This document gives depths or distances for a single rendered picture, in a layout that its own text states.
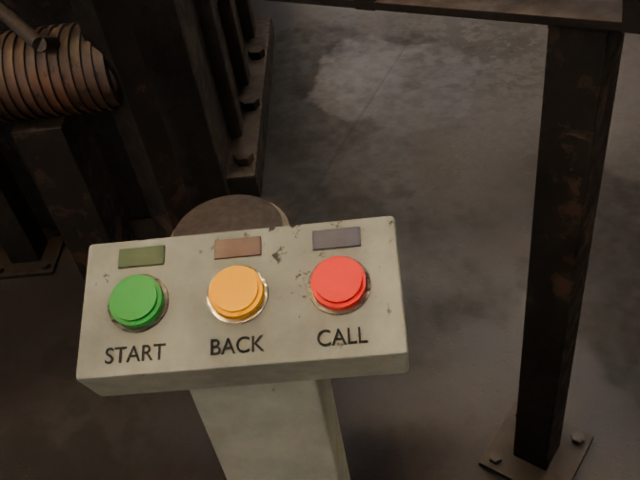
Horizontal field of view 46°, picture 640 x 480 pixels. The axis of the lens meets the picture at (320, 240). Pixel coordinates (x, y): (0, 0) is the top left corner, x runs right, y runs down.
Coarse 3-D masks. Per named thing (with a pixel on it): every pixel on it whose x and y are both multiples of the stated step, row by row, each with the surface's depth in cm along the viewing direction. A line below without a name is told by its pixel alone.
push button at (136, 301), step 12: (132, 276) 57; (144, 276) 57; (120, 288) 56; (132, 288) 56; (144, 288) 56; (156, 288) 56; (120, 300) 56; (132, 300) 56; (144, 300) 56; (156, 300) 56; (120, 312) 55; (132, 312) 55; (144, 312) 55; (156, 312) 55; (132, 324) 55; (144, 324) 55
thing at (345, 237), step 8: (312, 232) 57; (320, 232) 57; (328, 232) 57; (336, 232) 57; (344, 232) 57; (352, 232) 57; (312, 240) 57; (320, 240) 57; (328, 240) 57; (336, 240) 57; (344, 240) 57; (352, 240) 57; (360, 240) 57; (312, 248) 57; (320, 248) 57; (328, 248) 57; (336, 248) 57
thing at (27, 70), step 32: (0, 32) 109; (64, 32) 107; (0, 64) 106; (32, 64) 105; (64, 64) 105; (96, 64) 105; (0, 96) 107; (32, 96) 107; (64, 96) 107; (96, 96) 108; (32, 128) 113; (64, 128) 114; (32, 160) 117; (64, 160) 117; (96, 160) 125; (64, 192) 121; (96, 192) 124; (64, 224) 126; (96, 224) 126; (128, 224) 137
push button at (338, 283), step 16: (336, 256) 56; (320, 272) 55; (336, 272) 55; (352, 272) 54; (320, 288) 54; (336, 288) 54; (352, 288) 54; (320, 304) 55; (336, 304) 54; (352, 304) 54
